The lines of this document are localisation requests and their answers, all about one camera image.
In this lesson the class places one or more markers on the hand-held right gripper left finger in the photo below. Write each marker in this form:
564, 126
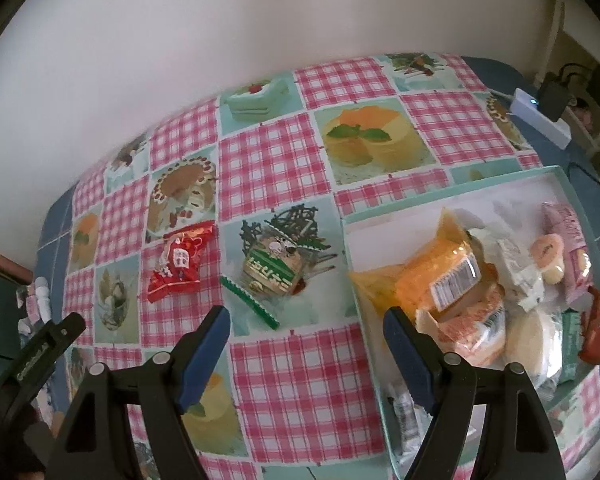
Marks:
202, 365

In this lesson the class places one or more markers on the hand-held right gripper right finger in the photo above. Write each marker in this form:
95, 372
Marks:
410, 365

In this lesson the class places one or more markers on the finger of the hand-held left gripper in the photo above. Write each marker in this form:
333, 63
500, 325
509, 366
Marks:
35, 355

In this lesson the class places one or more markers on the pink and orange wafer packet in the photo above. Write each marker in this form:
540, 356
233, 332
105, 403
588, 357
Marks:
475, 330

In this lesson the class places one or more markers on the orange cake packet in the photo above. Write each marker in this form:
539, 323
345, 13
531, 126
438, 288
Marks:
430, 265

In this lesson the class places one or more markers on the red candy packet with figure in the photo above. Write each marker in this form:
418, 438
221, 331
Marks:
177, 265

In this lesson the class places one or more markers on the clear packet with white bun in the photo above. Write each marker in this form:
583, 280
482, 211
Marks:
530, 345

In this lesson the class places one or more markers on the white box with teal rim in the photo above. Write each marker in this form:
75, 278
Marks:
380, 240

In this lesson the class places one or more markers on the small white snack packet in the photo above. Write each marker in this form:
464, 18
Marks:
522, 275

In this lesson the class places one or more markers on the green snack packet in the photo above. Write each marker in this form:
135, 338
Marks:
570, 345

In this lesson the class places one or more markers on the cream jelly cup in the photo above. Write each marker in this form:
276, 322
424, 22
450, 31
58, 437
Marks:
547, 252

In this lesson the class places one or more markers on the pink snack packet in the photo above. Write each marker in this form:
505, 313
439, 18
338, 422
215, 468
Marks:
572, 230

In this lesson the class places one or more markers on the pink checked printed tablecloth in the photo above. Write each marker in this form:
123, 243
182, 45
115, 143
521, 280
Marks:
265, 180

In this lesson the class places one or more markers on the white power strip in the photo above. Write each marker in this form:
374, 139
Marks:
540, 115

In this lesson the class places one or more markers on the black plug adapter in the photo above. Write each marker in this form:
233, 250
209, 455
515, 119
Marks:
555, 95

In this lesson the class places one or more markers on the white shelf unit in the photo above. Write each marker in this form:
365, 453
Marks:
555, 35

